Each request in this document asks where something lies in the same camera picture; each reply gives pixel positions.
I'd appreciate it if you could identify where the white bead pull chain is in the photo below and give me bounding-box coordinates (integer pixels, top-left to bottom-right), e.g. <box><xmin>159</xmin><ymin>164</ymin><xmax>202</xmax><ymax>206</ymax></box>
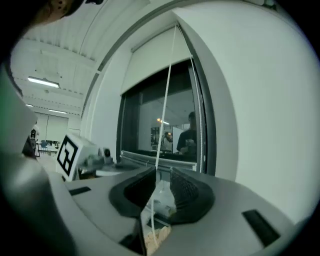
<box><xmin>149</xmin><ymin>21</ymin><xmax>206</xmax><ymax>251</ymax></box>

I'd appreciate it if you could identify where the white roller blind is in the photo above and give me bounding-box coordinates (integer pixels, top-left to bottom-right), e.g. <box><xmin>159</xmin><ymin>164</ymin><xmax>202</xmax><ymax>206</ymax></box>
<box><xmin>120</xmin><ymin>22</ymin><xmax>194</xmax><ymax>97</ymax></box>

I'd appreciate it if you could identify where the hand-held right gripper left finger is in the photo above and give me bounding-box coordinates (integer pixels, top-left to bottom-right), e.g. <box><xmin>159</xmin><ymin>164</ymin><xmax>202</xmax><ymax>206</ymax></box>
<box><xmin>47</xmin><ymin>166</ymin><xmax>158</xmax><ymax>256</ymax></box>

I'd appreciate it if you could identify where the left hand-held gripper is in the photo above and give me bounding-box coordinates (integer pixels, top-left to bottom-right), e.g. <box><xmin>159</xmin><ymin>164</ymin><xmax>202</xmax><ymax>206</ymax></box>
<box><xmin>55</xmin><ymin>133</ymin><xmax>116</xmax><ymax>182</ymax></box>

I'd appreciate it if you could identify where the metal window sill rail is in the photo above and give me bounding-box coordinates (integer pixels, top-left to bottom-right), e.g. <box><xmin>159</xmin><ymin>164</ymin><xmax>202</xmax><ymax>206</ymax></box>
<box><xmin>120</xmin><ymin>149</ymin><xmax>199</xmax><ymax>173</ymax></box>

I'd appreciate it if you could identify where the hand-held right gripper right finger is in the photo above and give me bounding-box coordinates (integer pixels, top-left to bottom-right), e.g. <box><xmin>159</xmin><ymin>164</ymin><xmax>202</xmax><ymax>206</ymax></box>
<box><xmin>149</xmin><ymin>166</ymin><xmax>301</xmax><ymax>256</ymax></box>

